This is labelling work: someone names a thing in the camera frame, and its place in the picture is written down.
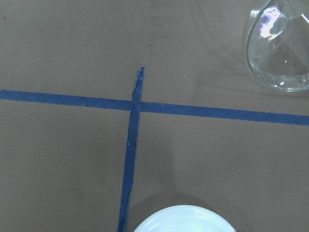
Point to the clear glass funnel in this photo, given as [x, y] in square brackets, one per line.
[276, 44]

